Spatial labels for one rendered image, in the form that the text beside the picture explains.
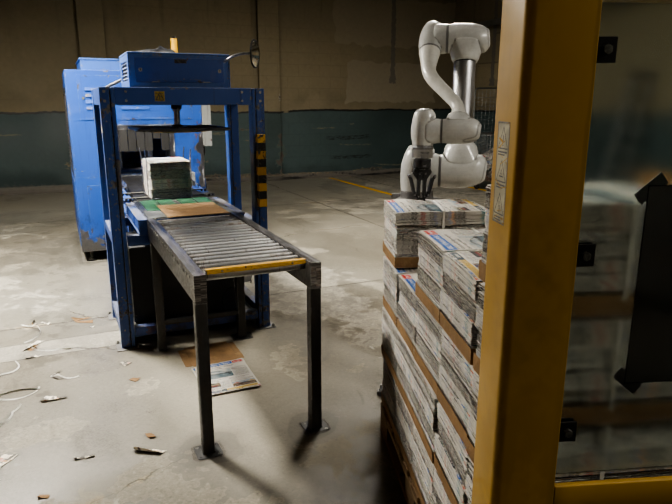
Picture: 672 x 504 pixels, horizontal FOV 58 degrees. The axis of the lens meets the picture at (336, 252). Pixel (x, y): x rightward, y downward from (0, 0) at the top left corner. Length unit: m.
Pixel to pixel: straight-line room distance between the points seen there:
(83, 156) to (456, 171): 3.96
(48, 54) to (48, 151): 1.54
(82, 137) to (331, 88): 7.03
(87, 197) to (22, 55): 5.41
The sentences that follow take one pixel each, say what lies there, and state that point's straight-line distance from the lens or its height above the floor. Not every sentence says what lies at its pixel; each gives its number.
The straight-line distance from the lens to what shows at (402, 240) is 2.36.
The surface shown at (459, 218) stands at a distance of 2.40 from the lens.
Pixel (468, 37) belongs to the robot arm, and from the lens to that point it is 2.99.
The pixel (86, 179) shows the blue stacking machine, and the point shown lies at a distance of 6.03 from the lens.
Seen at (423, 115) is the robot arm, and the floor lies 1.41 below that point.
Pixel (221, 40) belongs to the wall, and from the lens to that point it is 11.54.
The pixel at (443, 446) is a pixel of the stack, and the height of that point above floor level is 0.49.
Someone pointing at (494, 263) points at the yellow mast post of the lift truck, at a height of 1.26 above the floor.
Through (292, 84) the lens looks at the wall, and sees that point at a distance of 11.89.
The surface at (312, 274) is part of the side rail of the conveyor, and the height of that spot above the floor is 0.75.
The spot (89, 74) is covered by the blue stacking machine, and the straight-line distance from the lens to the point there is 6.00.
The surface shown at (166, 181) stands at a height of 0.92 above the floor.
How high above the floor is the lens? 1.47
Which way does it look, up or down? 14 degrees down
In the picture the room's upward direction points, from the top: straight up
